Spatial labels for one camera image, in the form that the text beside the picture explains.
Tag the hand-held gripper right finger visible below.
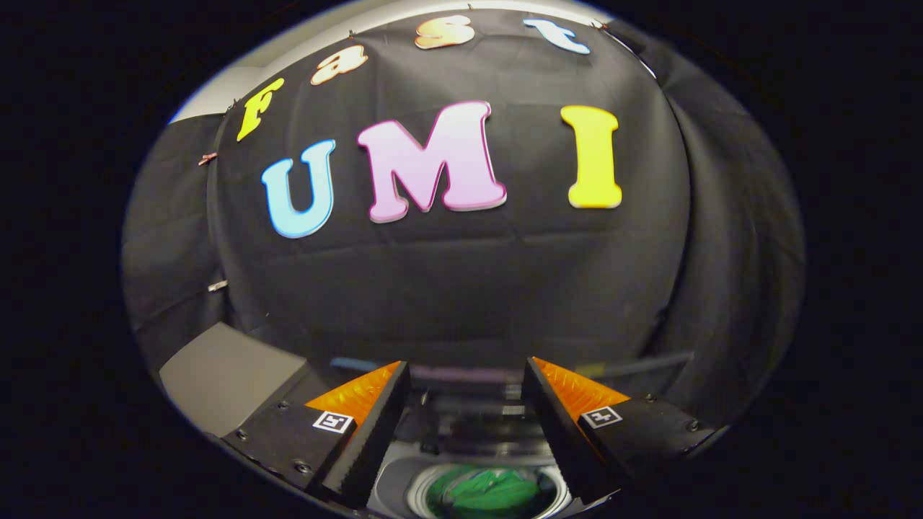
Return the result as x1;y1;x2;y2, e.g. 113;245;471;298
522;356;723;504

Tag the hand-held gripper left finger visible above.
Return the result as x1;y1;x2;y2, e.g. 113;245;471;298
222;361;411;510

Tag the grey washing machine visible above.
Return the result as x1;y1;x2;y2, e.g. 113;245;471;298
366;438;579;519

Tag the green polo shirt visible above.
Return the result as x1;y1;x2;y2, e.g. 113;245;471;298
431;467;543;515

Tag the grey table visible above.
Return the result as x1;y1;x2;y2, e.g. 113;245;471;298
159;322;312;438

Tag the black backdrop cloth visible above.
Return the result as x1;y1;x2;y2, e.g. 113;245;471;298
123;7;805;433

